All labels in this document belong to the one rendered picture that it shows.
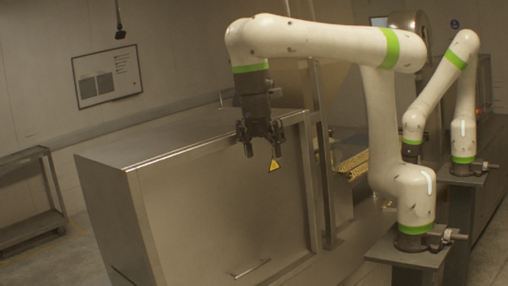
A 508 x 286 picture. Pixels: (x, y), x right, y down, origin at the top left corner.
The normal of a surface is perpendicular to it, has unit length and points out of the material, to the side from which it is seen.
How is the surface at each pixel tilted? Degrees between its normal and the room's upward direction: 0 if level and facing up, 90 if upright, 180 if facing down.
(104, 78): 90
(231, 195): 90
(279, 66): 90
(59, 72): 90
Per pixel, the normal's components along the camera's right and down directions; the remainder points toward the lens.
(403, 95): -0.71, 0.27
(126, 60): 0.69, 0.09
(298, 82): -0.56, 0.69
